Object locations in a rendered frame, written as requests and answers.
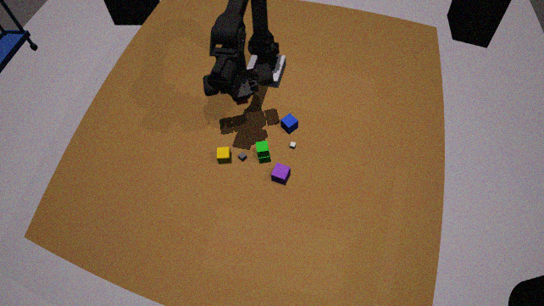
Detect yellow block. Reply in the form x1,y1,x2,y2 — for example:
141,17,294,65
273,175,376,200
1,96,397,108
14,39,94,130
217,147,231,164

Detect purple block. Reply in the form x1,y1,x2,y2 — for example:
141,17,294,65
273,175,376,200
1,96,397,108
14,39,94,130
271,163,291,185

